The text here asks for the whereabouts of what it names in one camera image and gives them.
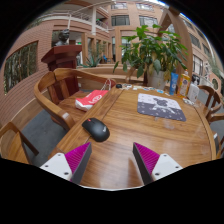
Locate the white pump bottle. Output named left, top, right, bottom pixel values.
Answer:
left=187, top=74, right=201, bottom=103

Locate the green plant in white pot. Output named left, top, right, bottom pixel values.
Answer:
left=112, top=23, right=189, bottom=90

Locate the yellow liquid bottle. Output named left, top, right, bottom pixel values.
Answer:
left=179, top=70, right=192, bottom=98

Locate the black computer mouse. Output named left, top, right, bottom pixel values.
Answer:
left=81, top=117, right=111, bottom=143

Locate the dark red wooden pedestal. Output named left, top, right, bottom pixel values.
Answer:
left=40, top=44, right=83, bottom=101

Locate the dark bust statue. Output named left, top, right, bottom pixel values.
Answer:
left=54, top=28, right=71, bottom=47

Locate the grey white printed mouse pad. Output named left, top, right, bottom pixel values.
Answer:
left=137, top=92, right=187, bottom=122

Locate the crumpled clear packet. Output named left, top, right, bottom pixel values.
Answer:
left=182, top=97, right=196, bottom=107

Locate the red and white bag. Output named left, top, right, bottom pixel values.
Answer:
left=74, top=89, right=110, bottom=112

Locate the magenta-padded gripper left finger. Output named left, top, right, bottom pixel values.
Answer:
left=39, top=142, right=93, bottom=185

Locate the blue tube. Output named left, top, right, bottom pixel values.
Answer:
left=169, top=71, right=180, bottom=97

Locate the white sculpture on pedestal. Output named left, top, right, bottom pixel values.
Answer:
left=203, top=61, right=214, bottom=81

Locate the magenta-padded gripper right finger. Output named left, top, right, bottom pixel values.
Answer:
left=132, top=142, right=184, bottom=186

